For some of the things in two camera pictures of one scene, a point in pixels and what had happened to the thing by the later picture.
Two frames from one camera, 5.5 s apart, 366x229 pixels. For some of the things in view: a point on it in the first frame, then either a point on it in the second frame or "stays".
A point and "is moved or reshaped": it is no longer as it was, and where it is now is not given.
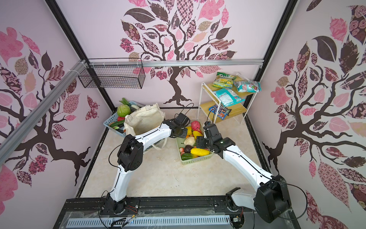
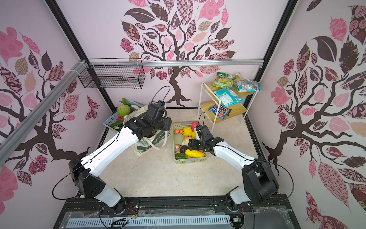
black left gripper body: [182, 132] to [163, 124]
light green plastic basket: [187, 147] is moved or reshaped
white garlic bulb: [189, 140] stays
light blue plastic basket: [114, 120] stays
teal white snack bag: [228, 96] stays
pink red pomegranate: [195, 125] stays
